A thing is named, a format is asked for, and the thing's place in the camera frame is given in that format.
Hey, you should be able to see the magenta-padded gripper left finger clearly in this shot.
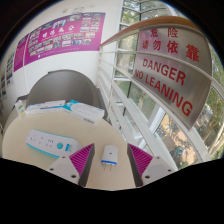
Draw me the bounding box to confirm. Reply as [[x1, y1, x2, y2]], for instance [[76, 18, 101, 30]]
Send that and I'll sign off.
[[45, 142, 96, 187]]

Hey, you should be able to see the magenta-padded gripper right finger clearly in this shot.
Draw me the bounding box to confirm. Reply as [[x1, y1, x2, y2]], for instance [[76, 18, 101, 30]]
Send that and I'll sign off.
[[126, 142, 177, 187]]

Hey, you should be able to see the white and teal power strip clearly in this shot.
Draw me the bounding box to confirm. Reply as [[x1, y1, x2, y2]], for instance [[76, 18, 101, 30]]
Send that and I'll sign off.
[[25, 129, 83, 159]]

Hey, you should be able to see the long white and blue box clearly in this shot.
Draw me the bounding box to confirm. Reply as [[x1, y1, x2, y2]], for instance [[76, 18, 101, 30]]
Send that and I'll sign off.
[[25, 99, 67, 116]]

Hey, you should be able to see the grey curved chair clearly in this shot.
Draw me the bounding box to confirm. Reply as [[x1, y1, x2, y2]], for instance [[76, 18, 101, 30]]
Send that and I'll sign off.
[[25, 69, 108, 116]]

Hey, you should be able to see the small white carton box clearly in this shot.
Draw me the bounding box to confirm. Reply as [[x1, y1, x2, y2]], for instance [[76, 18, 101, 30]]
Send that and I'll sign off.
[[14, 99, 27, 119]]

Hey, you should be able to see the metal red-lettered warning sign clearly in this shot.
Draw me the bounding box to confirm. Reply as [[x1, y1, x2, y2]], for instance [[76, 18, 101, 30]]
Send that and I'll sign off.
[[131, 26, 214, 131]]

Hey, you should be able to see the white railing with wooden handrail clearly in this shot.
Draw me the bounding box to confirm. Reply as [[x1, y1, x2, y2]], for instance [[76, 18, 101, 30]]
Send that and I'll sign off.
[[97, 15, 224, 171]]

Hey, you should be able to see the white window frame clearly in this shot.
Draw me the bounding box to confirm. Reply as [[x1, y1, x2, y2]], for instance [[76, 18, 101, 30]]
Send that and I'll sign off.
[[114, 0, 224, 168]]

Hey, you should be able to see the row of wall photo panels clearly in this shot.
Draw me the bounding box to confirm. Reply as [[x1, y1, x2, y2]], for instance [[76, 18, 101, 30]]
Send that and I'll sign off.
[[0, 53, 16, 101]]

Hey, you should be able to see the large magenta wall poster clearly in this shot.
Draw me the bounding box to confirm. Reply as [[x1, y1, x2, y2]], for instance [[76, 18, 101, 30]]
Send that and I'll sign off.
[[23, 12, 106, 67]]

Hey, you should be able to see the narrow magenta wall poster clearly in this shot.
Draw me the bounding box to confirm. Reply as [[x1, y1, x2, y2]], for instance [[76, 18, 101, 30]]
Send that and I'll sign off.
[[12, 34, 30, 73]]

